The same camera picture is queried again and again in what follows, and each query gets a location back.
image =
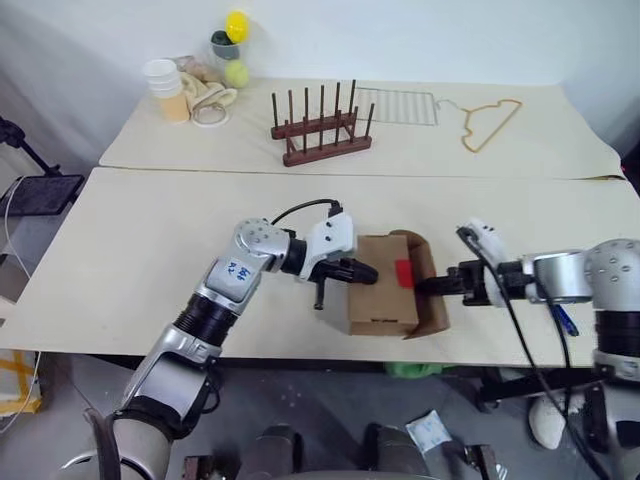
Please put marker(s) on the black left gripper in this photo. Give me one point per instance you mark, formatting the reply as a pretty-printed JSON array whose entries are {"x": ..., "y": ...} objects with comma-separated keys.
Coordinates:
[{"x": 337, "y": 271}]

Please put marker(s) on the dark wooden peg rack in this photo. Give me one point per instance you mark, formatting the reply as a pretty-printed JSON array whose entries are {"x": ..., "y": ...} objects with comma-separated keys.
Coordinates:
[{"x": 325, "y": 137}]

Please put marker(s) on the white tape roll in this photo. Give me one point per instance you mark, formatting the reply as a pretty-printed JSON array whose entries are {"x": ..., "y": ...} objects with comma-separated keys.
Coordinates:
[{"x": 199, "y": 120}]

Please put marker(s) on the dark green ball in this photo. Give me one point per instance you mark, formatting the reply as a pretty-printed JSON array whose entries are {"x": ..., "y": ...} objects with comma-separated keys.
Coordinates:
[{"x": 219, "y": 37}]

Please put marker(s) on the green plastic bag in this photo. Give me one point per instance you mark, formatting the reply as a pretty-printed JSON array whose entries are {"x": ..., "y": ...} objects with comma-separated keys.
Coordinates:
[{"x": 412, "y": 370}]

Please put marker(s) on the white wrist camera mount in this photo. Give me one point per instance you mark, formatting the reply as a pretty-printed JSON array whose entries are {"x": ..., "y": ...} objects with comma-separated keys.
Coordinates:
[
  {"x": 332, "y": 237},
  {"x": 492, "y": 240}
]

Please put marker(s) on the white rounded floor object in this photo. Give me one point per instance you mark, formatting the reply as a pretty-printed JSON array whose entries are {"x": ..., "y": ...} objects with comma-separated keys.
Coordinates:
[{"x": 547, "y": 425}]

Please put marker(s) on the beige table cover sheet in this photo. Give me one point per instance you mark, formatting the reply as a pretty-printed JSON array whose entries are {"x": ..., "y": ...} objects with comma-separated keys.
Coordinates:
[
  {"x": 150, "y": 300},
  {"x": 210, "y": 150}
]

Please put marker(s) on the black table leg frame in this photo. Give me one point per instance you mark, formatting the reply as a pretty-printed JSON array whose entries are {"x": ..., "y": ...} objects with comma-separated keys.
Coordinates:
[{"x": 505, "y": 387}]

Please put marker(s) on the brown cardboard box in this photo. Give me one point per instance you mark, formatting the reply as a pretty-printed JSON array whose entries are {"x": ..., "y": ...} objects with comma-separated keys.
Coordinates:
[{"x": 382, "y": 305}]

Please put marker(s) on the yellow plastic egg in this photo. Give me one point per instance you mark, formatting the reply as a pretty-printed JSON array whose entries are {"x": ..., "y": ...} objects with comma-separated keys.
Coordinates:
[{"x": 236, "y": 26}]

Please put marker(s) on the beige cloth gloves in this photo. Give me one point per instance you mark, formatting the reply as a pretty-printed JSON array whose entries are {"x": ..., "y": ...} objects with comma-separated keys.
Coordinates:
[{"x": 205, "y": 87}]

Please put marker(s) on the black tripod stand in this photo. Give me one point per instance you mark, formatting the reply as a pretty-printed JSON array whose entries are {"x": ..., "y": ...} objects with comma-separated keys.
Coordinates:
[{"x": 25, "y": 147}]

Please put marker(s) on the clear plastic container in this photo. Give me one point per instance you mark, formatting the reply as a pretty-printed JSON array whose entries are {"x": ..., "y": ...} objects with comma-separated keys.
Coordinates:
[{"x": 227, "y": 52}]

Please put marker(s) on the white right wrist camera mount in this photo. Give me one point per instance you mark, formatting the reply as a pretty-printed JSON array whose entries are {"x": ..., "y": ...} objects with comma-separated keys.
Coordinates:
[{"x": 492, "y": 240}]

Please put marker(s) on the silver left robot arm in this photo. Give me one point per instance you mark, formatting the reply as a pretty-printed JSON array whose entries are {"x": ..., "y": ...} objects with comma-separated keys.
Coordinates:
[{"x": 230, "y": 280}]

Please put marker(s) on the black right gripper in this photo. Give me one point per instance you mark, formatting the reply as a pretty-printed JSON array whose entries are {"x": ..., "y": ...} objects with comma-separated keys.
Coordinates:
[{"x": 472, "y": 282}]

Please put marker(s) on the white paper packet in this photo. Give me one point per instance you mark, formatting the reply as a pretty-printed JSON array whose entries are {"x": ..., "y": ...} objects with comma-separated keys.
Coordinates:
[{"x": 427, "y": 431}]

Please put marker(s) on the stack of white paper cups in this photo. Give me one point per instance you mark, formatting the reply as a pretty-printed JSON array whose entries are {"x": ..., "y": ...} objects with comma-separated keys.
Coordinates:
[{"x": 162, "y": 77}]

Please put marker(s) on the dark flat tablet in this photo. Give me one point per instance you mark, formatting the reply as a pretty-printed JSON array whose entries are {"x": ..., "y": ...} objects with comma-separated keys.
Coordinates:
[{"x": 42, "y": 195}]

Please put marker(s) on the yellow-green tennis ball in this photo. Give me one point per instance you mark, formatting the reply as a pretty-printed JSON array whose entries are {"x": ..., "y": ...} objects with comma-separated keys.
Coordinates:
[{"x": 237, "y": 74}]

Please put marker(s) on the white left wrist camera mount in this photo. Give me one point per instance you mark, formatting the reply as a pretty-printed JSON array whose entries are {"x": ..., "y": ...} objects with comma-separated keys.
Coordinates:
[{"x": 332, "y": 237}]

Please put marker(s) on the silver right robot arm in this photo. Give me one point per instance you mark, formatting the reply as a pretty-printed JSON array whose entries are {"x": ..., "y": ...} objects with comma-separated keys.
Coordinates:
[{"x": 615, "y": 280}]

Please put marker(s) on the dark metal bracket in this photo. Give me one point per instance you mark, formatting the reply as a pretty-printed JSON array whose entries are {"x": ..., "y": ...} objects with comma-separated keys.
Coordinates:
[
  {"x": 485, "y": 460},
  {"x": 197, "y": 467}
]

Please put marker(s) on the red cube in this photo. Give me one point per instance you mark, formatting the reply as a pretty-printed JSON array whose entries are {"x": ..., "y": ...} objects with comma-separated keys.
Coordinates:
[{"x": 404, "y": 272}]

